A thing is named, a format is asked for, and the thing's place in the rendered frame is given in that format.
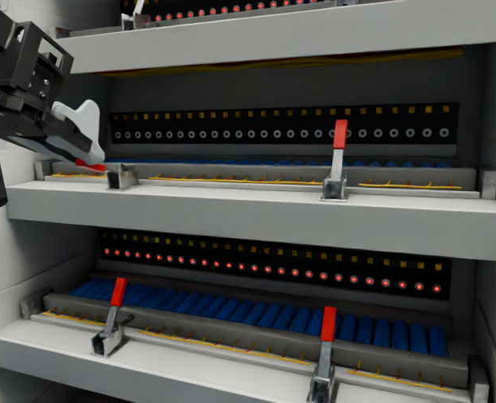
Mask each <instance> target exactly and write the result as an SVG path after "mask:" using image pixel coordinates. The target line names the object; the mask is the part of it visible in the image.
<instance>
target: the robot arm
mask: <svg viewBox="0 0 496 403"><path fill-rule="evenodd" d="M23 30H24V33H23V36H22V40H21V41H19V40H17V37H18V35H19V34H21V32H22V31H23ZM42 38H44V39H45V40H46V41H48V43H50V44H51V45H52V46H53V47H54V48H55V49H56V50H58V51H59V52H60V53H61V54H62V58H61V61H60V64H59V67H57V66H56V61H57V59H58V58H57V57H55V56H54V55H53V54H52V53H51V52H48V53H43V54H40V53H39V52H38V49H39V46H40V43H41V40H42ZM73 62H74V57H72V56H71V55H70V54H69V53H68V52H67V51H65V50H64V49H63V48H62V47H61V46H60V45H59V44H58V43H56V42H55V41H54V40H53V39H52V38H51V37H50V36H48V35H47V34H46V33H45V32H44V31H42V30H41V29H40V28H39V27H38V26H36V25H35V24H34V23H33V22H32V21H28V22H15V21H13V20H12V19H11V18H9V17H8V16H7V15H6V14H4V13H3V12H2V11H1V10H0V138H1V139H2V140H4V141H7V142H10V143H12V144H15V145H17V146H21V147H23V148H25V149H28V150H31V151H34V152H35V153H40V154H44V155H46V156H49V157H52V158H56V159H58V160H62V161H64V162H69V163H72V164H76V159H81V160H83V161H84V162H85V163H86V164H87V165H96V164H101V163H103V162H104V160H105V154H104V153H103V151H102V150H101V147H100V146H99V144H98V129H99V116H100V112H99V108H98V106H97V104H96V103H95V102H93V101H91V100H86V101H85V102H84V103H83V104H82V105H81V106H80V107H79V108H78V109H77V110H72V109H71V108H70V107H68V106H66V105H63V104H62V103H61V102H54V99H55V97H58V94H59V91H60V88H61V85H62V80H63V78H65V79H68V78H69V76H70V71H71V68H72V65H73ZM7 202H8V198H7V194H6V187H5V183H4V179H3V175H2V167H1V163H0V207H2V206H4V205H5V204H6V203H7Z"/></svg>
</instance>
